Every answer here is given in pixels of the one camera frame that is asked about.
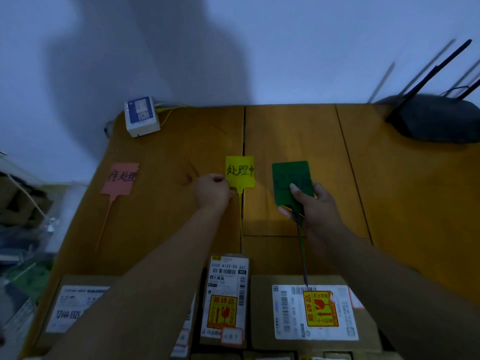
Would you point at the cluster of small paper boxes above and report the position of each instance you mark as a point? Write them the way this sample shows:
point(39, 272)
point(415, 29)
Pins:
point(225, 296)

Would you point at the green packet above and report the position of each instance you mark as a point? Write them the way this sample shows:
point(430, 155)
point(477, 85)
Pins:
point(32, 279)

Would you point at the small white blue device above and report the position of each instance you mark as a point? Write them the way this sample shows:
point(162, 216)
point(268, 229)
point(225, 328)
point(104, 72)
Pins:
point(142, 119)

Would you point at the pink label tag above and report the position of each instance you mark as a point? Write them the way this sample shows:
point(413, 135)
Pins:
point(120, 179)

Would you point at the yellow label tag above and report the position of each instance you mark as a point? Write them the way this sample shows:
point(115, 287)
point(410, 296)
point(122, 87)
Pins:
point(240, 170)

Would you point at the green label tag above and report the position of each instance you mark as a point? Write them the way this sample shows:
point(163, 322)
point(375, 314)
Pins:
point(285, 176)

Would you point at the person's left forearm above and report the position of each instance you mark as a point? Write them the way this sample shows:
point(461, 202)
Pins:
point(150, 288)

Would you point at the person's right forearm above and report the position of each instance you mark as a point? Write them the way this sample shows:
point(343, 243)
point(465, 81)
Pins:
point(393, 296)

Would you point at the clear plastic bag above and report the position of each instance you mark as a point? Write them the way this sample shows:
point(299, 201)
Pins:
point(67, 221)

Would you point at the brown cardboard carton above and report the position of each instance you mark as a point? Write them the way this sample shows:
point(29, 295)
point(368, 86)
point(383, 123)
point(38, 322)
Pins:
point(22, 206)

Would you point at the person's right hand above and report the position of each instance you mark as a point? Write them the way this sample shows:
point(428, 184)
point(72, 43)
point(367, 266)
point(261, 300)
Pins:
point(318, 221)

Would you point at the black router with antennas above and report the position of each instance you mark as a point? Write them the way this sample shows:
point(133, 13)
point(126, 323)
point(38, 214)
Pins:
point(431, 119)

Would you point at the person's left hand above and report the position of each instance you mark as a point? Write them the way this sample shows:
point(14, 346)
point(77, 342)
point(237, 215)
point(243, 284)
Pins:
point(212, 191)

